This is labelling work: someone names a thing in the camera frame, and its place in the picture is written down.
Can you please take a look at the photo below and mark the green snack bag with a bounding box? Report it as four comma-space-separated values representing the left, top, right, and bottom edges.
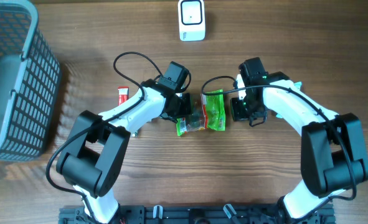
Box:
176, 94, 226, 136

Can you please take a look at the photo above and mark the red candy bar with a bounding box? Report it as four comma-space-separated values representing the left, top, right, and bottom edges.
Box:
118, 86, 129, 106

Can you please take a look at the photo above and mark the dark green gum pack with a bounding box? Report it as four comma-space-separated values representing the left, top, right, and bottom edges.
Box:
131, 132, 138, 138

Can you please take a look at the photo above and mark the light blue tissue pack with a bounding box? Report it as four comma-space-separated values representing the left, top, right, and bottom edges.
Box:
275, 82, 303, 119

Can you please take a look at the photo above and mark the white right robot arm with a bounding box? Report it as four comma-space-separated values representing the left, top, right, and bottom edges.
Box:
231, 57, 368, 223

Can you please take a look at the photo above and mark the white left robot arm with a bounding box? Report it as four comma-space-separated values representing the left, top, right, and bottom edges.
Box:
55, 78, 190, 223

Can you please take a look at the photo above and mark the white barcode scanner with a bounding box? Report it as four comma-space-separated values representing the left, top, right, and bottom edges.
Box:
177, 0, 206, 42

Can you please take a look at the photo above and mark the dark grey plastic basket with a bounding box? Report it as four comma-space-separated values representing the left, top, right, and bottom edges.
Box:
0, 0, 62, 162

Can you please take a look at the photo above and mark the black left camera cable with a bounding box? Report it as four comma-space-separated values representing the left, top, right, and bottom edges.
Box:
45, 51, 192, 218

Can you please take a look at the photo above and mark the black camera cable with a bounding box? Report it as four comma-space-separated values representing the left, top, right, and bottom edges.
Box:
201, 75, 359, 218
45, 51, 192, 218

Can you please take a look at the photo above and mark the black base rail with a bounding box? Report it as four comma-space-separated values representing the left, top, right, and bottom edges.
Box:
58, 203, 336, 224

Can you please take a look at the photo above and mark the black right camera cable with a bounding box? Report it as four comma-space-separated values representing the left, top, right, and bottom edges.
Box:
201, 75, 359, 218

